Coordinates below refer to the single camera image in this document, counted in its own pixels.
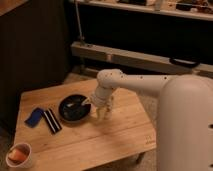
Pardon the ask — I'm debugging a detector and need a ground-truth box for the black white striped block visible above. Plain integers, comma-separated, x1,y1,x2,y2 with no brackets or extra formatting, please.
43,109,62,134

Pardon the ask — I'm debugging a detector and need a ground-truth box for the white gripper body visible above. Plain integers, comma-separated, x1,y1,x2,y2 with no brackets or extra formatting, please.
90,86,114,107

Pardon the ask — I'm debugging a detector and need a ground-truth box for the dark cabinet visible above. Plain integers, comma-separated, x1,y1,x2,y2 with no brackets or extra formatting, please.
0,0,70,133

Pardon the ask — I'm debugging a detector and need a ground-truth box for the metal shelf rack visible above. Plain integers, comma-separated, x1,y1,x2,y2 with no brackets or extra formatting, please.
69,0,213,77

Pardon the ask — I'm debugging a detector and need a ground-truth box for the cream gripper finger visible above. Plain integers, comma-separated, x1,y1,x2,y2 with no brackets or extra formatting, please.
81,97,92,106
96,105,112,120

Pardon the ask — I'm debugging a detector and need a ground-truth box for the black handle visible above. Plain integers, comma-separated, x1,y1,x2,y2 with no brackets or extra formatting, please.
169,58,201,68

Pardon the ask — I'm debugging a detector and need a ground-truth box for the wooden table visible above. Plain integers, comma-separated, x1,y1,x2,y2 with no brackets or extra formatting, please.
10,80,156,171

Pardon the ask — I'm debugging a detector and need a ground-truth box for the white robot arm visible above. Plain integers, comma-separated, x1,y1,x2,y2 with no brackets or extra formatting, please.
89,69,213,171

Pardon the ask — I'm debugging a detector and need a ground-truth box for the orange object in cup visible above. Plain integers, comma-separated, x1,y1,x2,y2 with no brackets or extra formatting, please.
8,149,27,163

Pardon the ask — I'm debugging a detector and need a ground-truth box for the white cup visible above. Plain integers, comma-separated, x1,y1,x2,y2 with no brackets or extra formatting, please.
5,143,34,168

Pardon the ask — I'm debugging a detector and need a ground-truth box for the dark ceramic bowl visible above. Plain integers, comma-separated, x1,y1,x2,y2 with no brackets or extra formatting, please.
58,94,91,122

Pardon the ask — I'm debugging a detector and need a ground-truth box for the blue sponge block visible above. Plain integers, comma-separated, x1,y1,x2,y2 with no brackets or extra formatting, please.
25,108,44,128

